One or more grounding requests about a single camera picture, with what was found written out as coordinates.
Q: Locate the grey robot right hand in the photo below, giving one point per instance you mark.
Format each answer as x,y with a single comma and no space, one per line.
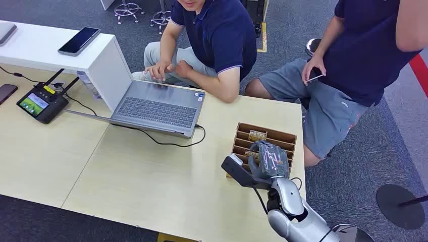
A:
271,162

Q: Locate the seated person's right hand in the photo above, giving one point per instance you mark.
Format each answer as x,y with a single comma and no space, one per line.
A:
158,70

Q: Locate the seated person's left hand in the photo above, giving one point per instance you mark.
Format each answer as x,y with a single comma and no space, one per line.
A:
184,69

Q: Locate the shorts person's right hand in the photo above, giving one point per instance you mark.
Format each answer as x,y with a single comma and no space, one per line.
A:
314,61

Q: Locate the black handheld phone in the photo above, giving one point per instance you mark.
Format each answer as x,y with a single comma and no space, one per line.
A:
316,72

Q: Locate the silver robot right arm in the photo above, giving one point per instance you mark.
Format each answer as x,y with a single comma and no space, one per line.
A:
291,200

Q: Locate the wooden slotted card holder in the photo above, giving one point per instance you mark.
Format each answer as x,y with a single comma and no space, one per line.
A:
277,137

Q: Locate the person in shorts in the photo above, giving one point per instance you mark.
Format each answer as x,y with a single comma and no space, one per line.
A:
361,50

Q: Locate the seated person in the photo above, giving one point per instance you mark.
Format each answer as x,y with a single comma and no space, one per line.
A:
217,33

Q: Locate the round chrome floor base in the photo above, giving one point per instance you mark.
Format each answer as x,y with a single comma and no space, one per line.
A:
312,46

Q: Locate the grey laptop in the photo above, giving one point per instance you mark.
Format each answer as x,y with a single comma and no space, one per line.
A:
157,110

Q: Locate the chrome stool base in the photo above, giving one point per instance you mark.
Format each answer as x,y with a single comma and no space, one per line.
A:
127,8
160,18

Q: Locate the clear plastic water bottle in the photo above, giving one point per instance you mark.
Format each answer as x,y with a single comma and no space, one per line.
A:
87,81

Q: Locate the black cabinet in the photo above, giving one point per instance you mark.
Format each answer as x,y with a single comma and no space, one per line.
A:
255,13

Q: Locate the white furniture corner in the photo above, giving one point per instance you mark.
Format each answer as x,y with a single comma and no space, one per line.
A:
106,3

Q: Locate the black smartphone silver edge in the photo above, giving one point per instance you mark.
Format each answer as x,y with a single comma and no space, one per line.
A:
78,40

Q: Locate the white desk riser shelf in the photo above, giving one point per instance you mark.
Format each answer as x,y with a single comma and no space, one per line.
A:
40,46

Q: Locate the black remote controller with screen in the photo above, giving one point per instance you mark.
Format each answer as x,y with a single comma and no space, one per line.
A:
43,107

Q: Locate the yellow table base block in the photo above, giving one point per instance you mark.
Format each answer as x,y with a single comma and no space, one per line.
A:
174,238

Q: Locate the black round stanchion base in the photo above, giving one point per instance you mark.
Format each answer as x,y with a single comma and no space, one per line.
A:
399,208

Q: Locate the black stanchion pole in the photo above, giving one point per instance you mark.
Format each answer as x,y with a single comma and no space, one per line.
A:
414,200

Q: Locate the dark brown smartphone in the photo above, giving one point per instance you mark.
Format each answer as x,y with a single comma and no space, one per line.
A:
6,92

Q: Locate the grey closed tablet device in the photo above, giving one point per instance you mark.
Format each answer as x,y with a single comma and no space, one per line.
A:
5,31

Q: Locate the dark wrist camera box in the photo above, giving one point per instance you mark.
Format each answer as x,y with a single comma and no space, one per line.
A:
239,172

